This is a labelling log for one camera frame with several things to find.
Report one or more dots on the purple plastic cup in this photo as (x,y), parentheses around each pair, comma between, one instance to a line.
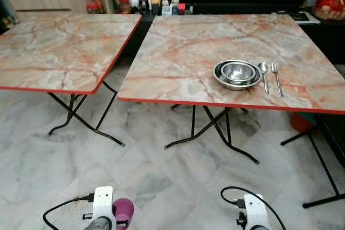
(124,209)

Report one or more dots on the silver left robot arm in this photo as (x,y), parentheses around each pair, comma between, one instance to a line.
(98,224)

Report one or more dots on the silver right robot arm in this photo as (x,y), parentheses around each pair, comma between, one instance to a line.
(257,228)

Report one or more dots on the steel fork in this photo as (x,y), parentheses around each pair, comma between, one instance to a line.
(275,68)

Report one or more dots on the steel spoon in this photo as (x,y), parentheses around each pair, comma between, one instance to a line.
(263,68)

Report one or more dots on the flat tray with papers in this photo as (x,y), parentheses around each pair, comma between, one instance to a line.
(302,16)

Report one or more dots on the round steel bowl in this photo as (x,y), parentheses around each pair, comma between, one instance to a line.
(237,71)

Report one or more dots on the round steel plate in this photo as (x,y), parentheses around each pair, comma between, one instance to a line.
(218,76)

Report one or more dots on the marble top folding table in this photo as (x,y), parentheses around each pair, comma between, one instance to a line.
(59,47)
(183,52)

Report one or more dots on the small dark headed figurine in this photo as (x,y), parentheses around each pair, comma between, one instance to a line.
(166,4)

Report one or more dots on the small yellow headed figurine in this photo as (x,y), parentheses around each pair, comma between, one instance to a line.
(156,2)

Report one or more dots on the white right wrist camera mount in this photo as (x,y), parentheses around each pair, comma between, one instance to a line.
(256,211)

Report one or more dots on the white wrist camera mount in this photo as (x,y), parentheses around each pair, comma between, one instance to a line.
(102,202)
(256,211)

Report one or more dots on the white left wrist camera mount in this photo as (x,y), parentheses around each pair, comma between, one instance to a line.
(102,202)

